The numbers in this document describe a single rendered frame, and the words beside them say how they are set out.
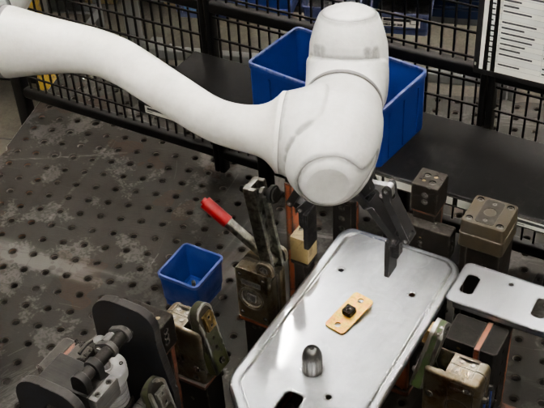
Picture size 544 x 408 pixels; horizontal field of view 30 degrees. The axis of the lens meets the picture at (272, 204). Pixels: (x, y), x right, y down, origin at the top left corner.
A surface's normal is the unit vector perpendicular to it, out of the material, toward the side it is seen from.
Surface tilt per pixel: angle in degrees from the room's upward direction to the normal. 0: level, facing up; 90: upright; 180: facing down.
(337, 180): 91
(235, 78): 0
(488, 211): 0
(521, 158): 0
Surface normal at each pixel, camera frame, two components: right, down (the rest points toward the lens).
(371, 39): 0.55, 0.12
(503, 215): -0.05, -0.77
